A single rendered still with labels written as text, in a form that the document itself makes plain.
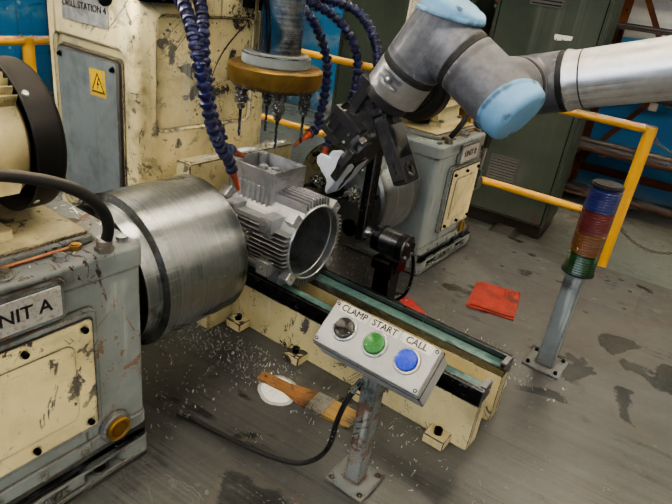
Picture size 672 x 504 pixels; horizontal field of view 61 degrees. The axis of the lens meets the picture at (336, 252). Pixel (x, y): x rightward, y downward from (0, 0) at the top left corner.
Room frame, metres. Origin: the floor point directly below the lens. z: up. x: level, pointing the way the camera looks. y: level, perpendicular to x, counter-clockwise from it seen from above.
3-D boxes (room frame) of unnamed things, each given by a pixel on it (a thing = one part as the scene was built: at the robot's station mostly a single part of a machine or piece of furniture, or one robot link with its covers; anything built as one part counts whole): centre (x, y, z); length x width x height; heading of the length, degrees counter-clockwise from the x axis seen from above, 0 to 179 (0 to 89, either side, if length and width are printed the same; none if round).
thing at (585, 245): (1.05, -0.49, 1.10); 0.06 x 0.06 x 0.04
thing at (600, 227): (1.05, -0.49, 1.14); 0.06 x 0.06 x 0.04
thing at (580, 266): (1.05, -0.49, 1.05); 0.06 x 0.06 x 0.04
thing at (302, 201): (1.09, 0.13, 1.01); 0.20 x 0.19 x 0.19; 57
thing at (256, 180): (1.12, 0.16, 1.11); 0.12 x 0.11 x 0.07; 57
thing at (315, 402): (0.83, 0.02, 0.80); 0.21 x 0.05 x 0.01; 64
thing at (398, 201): (1.37, -0.05, 1.04); 0.41 x 0.25 x 0.25; 147
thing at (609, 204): (1.05, -0.49, 1.19); 0.06 x 0.06 x 0.04
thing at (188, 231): (0.80, 0.32, 1.04); 0.37 x 0.25 x 0.25; 147
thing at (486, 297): (1.31, -0.42, 0.80); 0.15 x 0.12 x 0.01; 161
